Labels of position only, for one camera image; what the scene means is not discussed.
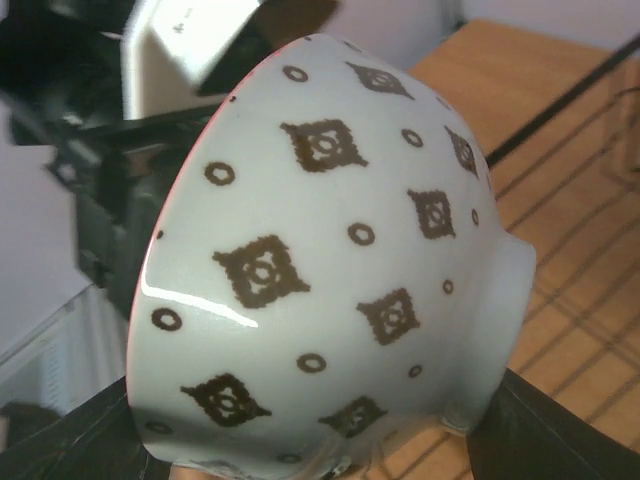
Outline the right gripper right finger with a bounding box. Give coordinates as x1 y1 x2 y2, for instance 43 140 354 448
467 370 639 480

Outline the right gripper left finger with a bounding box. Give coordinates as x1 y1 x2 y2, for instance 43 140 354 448
1 378 171 480

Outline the white bowl with brown diamonds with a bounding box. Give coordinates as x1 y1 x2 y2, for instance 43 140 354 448
126 34 536 479

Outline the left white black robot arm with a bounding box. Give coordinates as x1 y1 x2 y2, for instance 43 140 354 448
1 1 339 315

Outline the aluminium rail frame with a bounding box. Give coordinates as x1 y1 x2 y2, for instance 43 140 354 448
1 286 128 415

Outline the black wire dish rack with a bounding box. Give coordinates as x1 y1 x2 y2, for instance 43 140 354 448
368 19 639 479

